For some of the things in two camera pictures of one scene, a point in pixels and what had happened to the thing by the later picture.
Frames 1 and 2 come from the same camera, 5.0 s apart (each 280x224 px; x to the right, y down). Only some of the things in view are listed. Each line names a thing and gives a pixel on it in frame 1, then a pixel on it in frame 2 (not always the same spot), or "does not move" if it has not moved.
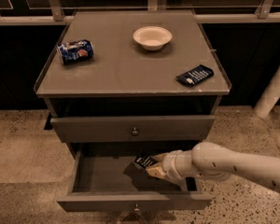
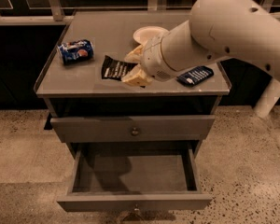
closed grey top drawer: x=133 y=129 does not move
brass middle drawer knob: x=136 y=209 does not move
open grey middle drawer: x=98 y=181 does not move
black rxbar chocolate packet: x=146 y=160 -> x=114 y=69
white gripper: x=170 y=165 -> x=152 y=60
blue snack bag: x=77 y=50 does not move
